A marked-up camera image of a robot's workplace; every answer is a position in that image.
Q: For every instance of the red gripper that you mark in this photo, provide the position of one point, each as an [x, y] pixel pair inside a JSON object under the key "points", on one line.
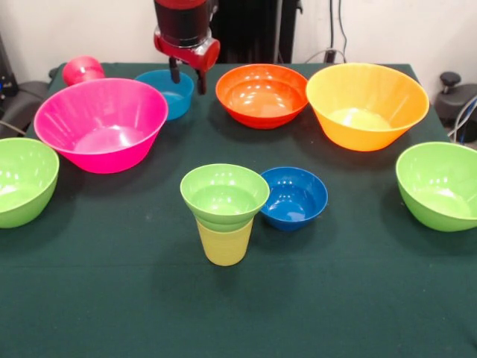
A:
{"points": [[186, 55]]}

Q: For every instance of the light blue plastic bowl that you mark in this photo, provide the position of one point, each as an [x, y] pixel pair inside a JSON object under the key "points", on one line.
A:
{"points": [[179, 100]]}

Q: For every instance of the red-orange plastic bowl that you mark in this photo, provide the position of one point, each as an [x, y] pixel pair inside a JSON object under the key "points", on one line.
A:
{"points": [[261, 97]]}

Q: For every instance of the small green plastic bowl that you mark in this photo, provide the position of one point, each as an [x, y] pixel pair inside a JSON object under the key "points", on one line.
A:
{"points": [[223, 201]]}

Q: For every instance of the yellow plastic cup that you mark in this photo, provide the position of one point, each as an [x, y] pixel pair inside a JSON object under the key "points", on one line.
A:
{"points": [[225, 250]]}

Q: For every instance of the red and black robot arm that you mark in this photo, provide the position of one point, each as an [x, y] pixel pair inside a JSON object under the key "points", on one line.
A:
{"points": [[182, 18]]}

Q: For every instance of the black computer tower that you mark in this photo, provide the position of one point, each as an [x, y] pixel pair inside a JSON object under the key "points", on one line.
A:
{"points": [[5, 74]]}

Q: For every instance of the large pink plastic bowl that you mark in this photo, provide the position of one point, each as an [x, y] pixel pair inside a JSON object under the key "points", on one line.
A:
{"points": [[100, 127]]}

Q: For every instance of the red plastic cup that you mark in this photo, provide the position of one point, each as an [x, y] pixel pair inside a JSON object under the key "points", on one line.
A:
{"points": [[82, 71]]}

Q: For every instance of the black power adapter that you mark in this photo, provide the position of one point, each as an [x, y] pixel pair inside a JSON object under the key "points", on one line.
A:
{"points": [[329, 56]]}

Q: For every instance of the dark blue plastic bowl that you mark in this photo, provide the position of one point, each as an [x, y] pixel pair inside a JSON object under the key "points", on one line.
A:
{"points": [[298, 212]]}

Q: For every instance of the large orange plastic bowl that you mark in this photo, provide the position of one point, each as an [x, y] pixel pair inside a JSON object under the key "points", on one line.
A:
{"points": [[369, 104]]}

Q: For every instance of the large green plastic bowl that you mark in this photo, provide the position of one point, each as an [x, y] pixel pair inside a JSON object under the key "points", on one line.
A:
{"points": [[22, 186], [439, 186]]}

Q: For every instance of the dark green tablecloth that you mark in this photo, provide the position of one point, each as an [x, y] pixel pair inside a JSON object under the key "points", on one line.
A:
{"points": [[149, 298]]}

